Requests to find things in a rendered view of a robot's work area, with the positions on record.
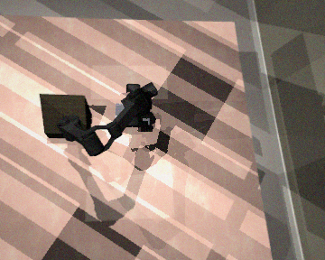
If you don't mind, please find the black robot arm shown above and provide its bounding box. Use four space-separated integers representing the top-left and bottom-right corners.
56 82 158 156

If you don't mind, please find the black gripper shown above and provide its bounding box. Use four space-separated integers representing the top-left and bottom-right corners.
126 84 141 126

